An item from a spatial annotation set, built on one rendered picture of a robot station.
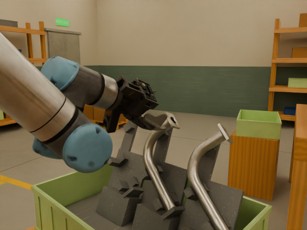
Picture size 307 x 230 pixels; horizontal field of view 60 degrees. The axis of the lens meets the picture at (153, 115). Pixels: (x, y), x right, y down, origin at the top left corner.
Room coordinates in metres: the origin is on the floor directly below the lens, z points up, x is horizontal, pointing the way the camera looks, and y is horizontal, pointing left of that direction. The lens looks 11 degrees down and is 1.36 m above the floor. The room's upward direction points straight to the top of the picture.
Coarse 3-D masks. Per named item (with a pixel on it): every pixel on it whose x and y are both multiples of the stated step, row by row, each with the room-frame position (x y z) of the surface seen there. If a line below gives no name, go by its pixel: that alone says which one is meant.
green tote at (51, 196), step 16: (64, 176) 0.88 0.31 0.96; (80, 176) 0.92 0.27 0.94; (96, 176) 0.97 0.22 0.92; (48, 192) 0.83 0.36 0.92; (64, 192) 0.87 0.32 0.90; (80, 192) 0.92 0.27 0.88; (96, 192) 0.97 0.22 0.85; (48, 208) 0.73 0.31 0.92; (64, 208) 0.67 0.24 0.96; (240, 208) 0.73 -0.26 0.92; (256, 208) 0.70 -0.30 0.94; (48, 224) 0.73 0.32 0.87; (64, 224) 0.66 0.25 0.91; (80, 224) 0.59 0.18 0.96; (240, 224) 0.73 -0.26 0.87; (256, 224) 0.60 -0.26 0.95
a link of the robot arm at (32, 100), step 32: (0, 64) 0.33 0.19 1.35; (32, 64) 0.38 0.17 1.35; (0, 96) 0.34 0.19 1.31; (32, 96) 0.35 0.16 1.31; (64, 96) 0.40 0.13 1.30; (32, 128) 0.36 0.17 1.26; (64, 128) 0.37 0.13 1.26; (96, 128) 0.39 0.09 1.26; (64, 160) 0.37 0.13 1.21; (96, 160) 0.38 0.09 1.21
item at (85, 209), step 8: (80, 200) 0.91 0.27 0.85; (88, 200) 0.91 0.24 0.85; (96, 200) 0.91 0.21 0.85; (72, 208) 0.86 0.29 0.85; (80, 208) 0.86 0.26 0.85; (88, 208) 0.86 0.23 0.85; (80, 216) 0.80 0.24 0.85; (88, 216) 0.80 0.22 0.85; (96, 216) 0.80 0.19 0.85; (88, 224) 0.76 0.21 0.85; (96, 224) 0.76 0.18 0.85; (104, 224) 0.76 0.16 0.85; (112, 224) 0.76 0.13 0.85; (128, 224) 0.76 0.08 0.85
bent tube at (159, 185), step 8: (168, 120) 0.79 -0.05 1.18; (176, 120) 0.82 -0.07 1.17; (168, 128) 0.80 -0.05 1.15; (176, 128) 0.79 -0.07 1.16; (152, 136) 0.81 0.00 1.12; (152, 144) 0.81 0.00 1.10; (144, 152) 0.81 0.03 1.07; (152, 152) 0.81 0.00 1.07; (144, 160) 0.80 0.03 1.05; (152, 160) 0.80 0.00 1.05; (152, 168) 0.77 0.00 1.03; (152, 176) 0.75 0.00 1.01; (160, 184) 0.73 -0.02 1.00; (160, 192) 0.72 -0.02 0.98; (168, 192) 0.72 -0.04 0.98; (168, 200) 0.70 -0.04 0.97; (168, 208) 0.68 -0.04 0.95
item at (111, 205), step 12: (132, 132) 0.96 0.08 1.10; (132, 156) 0.91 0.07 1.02; (120, 168) 0.92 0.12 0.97; (132, 168) 0.89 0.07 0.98; (144, 168) 0.86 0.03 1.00; (120, 180) 0.89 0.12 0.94; (108, 192) 0.83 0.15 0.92; (120, 192) 0.83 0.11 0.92; (108, 204) 0.81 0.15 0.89; (120, 204) 0.78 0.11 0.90; (132, 204) 0.79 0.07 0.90; (108, 216) 0.79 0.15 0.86; (120, 216) 0.76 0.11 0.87; (132, 216) 0.78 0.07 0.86
